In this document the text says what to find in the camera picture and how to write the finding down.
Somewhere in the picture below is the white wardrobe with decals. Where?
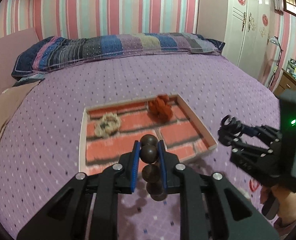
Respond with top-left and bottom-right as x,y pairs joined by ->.
223,0 -> 270,79

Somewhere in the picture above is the pink headboard cushion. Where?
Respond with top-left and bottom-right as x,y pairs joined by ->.
0,28 -> 39,94

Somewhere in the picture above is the red braided cord bracelet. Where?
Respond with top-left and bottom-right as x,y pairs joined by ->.
248,178 -> 261,193

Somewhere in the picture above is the right hand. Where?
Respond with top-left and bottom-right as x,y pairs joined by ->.
260,185 -> 296,236

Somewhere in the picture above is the purple diamond pattern bedspread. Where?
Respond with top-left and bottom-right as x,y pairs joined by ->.
0,54 -> 279,237

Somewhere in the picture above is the cream white scrunchie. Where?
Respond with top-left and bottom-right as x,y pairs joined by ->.
94,112 -> 121,138

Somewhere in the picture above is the tan beige blanket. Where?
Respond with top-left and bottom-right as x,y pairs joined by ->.
0,79 -> 44,140

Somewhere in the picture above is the wooden desk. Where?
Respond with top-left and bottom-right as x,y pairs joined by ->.
273,72 -> 296,98

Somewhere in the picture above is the desk lamp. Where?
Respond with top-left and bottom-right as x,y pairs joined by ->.
267,36 -> 284,91

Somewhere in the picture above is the black hair claw clip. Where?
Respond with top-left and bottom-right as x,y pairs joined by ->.
218,115 -> 243,146

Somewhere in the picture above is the patchwork blue purple pillow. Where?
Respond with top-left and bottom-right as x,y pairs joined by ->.
12,33 -> 225,80

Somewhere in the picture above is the brown wooden bead bracelet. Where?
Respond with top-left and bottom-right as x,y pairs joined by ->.
139,134 -> 168,202

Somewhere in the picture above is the orange scrunchie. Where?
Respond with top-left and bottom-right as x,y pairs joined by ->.
148,94 -> 173,122

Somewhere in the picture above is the white tray brick pattern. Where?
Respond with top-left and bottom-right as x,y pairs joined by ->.
78,94 -> 218,175

